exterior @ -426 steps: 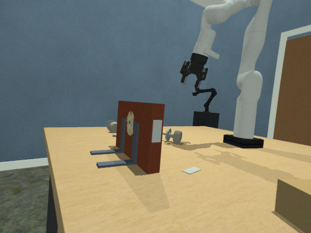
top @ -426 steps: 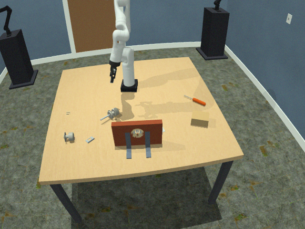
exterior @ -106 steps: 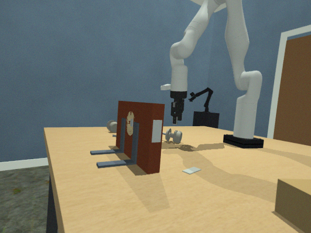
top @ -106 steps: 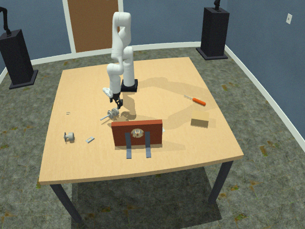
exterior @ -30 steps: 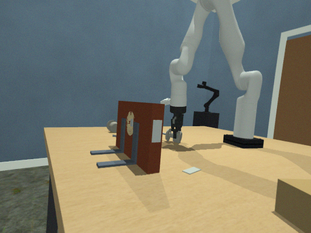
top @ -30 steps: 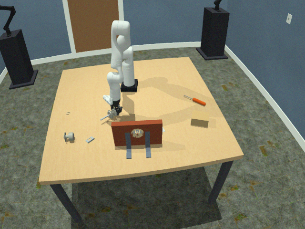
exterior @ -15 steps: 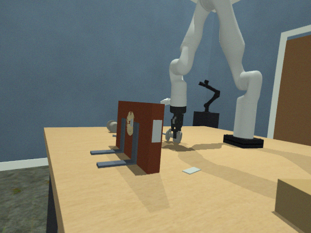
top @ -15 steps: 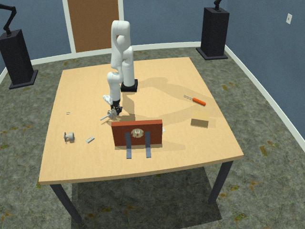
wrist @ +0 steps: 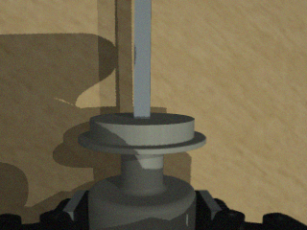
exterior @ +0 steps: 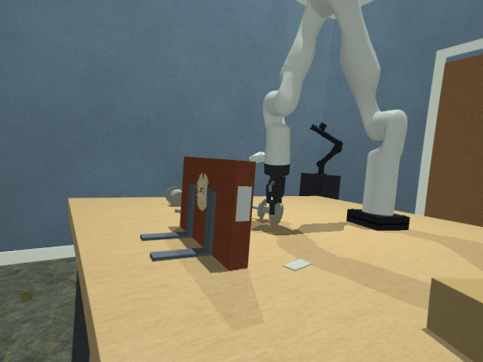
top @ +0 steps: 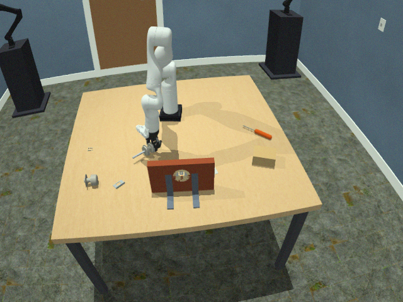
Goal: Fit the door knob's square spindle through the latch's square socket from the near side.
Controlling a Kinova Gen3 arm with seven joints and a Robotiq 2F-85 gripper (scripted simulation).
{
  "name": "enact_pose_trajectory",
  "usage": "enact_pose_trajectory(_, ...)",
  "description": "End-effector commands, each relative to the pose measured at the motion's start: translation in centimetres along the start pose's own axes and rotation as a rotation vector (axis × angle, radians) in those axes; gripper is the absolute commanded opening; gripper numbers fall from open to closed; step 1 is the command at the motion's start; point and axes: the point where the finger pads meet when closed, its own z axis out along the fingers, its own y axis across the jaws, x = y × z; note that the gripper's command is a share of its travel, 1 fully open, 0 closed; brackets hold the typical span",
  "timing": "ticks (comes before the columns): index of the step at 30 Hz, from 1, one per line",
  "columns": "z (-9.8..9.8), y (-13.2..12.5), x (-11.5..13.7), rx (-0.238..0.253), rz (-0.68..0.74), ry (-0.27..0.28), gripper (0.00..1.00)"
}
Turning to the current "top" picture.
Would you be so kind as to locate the orange-handled screwdriver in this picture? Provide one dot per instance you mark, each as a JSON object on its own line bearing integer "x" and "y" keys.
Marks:
{"x": 263, "y": 134}

